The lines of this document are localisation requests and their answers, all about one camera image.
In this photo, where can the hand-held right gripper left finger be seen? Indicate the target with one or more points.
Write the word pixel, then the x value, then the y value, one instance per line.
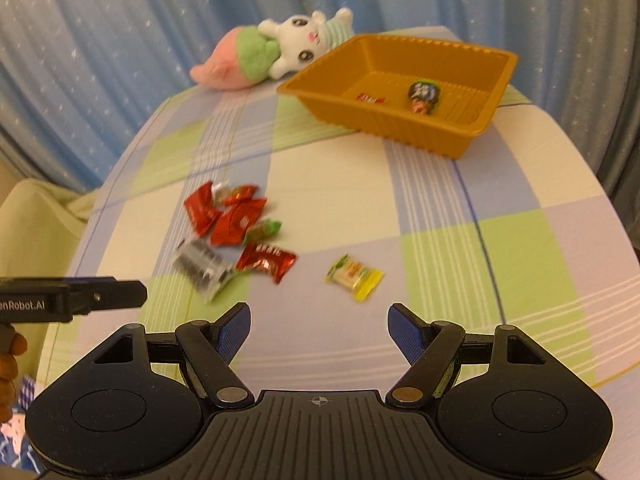
pixel 235 332

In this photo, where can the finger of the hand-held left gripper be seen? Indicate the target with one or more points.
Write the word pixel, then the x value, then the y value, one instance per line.
pixel 115 295

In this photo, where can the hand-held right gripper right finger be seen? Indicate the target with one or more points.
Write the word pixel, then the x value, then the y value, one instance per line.
pixel 405 332

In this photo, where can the silver black snack packet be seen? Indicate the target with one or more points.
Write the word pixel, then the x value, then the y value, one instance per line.
pixel 200 265

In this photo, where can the yellow candy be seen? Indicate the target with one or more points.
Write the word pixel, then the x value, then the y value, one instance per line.
pixel 352 275

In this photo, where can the green candy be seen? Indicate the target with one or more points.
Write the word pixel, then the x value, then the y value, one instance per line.
pixel 262 231

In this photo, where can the small red candy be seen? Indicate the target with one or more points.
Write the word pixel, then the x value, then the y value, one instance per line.
pixel 240 194

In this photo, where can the golden plastic tray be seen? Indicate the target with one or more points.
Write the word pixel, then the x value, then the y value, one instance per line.
pixel 395 67

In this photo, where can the person's left hand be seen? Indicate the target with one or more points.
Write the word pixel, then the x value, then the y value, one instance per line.
pixel 9 380

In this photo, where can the cream blanket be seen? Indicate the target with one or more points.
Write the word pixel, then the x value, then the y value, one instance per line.
pixel 40 220

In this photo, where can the blue patterned cloth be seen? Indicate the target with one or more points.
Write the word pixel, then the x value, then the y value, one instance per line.
pixel 15 440

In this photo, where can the small red white snack packet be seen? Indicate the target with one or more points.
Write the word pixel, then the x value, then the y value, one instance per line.
pixel 370 98

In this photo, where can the dark wrapped chocolate candy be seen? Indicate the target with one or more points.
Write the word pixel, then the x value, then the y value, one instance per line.
pixel 422 95

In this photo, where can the blue star curtain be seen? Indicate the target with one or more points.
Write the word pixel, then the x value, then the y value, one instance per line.
pixel 100 35

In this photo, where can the white bunny plush toy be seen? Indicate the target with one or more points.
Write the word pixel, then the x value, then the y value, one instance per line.
pixel 260 52

